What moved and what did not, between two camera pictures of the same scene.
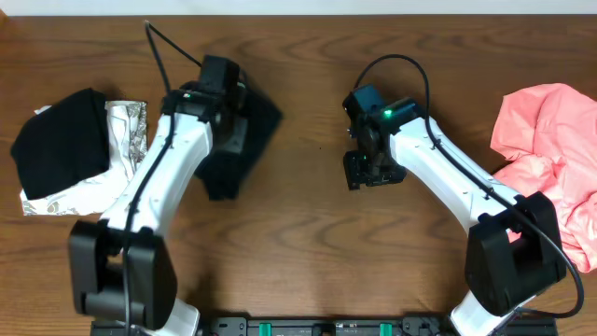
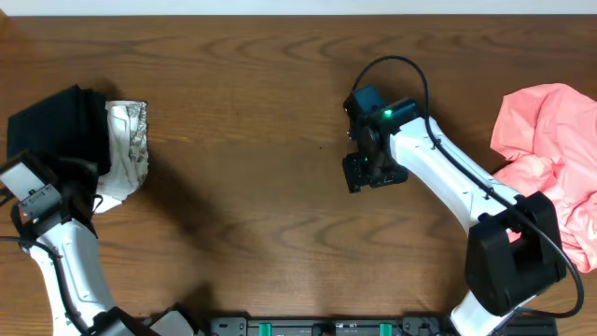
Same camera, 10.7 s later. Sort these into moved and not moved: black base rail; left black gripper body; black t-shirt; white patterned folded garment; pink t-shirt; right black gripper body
Moved: black t-shirt; left black gripper body
Not moved: black base rail; right black gripper body; white patterned folded garment; pink t-shirt
